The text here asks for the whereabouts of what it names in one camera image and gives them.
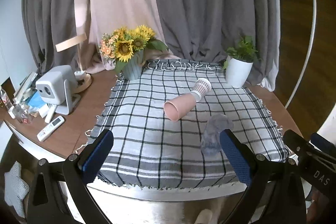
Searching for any clear printed plastic cup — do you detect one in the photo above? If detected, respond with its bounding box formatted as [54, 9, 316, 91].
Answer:
[201, 114, 234, 156]

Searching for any plaid paper cup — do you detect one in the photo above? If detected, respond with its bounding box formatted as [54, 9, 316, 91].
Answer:
[190, 78, 212, 102]

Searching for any pink plastic cup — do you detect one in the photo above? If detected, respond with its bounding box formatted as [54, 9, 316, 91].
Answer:
[163, 93, 197, 122]

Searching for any white star cushion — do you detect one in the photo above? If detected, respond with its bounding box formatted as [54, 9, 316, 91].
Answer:
[4, 161, 30, 218]

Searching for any white remote control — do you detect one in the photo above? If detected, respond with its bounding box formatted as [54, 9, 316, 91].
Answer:
[37, 116, 65, 142]

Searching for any clutter of small items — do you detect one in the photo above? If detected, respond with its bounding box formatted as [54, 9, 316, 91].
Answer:
[1, 72, 51, 124]

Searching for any white mini projector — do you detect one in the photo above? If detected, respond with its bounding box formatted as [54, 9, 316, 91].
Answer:
[36, 65, 81, 115]

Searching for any black white checkered tablecloth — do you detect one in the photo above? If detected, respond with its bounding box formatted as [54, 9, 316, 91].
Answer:
[88, 60, 289, 189]

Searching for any wooden desk lamp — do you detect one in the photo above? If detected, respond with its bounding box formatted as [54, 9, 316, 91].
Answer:
[55, 33, 92, 94]

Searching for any green plant white pot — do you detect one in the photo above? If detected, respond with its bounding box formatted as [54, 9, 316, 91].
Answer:
[223, 36, 257, 88]

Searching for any sunflower bouquet blue pot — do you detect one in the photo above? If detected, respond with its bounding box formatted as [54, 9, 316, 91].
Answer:
[99, 25, 168, 81]

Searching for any grey curtain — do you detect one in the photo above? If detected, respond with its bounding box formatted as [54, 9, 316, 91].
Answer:
[22, 0, 280, 91]

